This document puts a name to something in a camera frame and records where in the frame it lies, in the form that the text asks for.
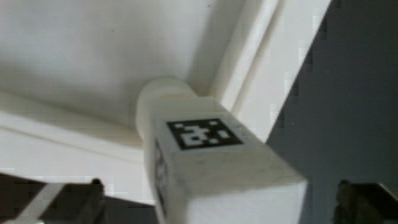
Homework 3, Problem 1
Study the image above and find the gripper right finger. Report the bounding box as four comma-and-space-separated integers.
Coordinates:
335, 180, 398, 224

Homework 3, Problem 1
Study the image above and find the white square tabletop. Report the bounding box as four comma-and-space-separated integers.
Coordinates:
0, 0, 331, 203

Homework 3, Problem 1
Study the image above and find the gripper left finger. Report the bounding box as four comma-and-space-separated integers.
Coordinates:
0, 173, 107, 224

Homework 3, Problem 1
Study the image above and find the white leg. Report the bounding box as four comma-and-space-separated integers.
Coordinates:
136, 77, 308, 224

